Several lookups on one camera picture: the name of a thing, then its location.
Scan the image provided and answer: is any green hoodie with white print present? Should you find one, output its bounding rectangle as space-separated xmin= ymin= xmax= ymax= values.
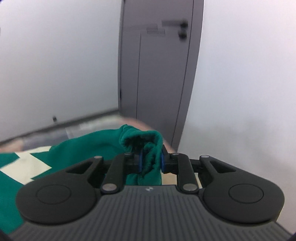
xmin=1 ymin=125 xmax=163 ymax=234

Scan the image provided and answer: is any patchwork pastel bed quilt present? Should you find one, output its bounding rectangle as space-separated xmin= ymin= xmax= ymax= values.
xmin=0 ymin=115 xmax=204 ymax=189

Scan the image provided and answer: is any grey door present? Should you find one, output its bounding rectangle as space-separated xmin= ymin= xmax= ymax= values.
xmin=118 ymin=1 xmax=204 ymax=149

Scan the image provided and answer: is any black door handle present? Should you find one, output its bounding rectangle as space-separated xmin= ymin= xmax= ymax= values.
xmin=162 ymin=19 xmax=189 ymax=40

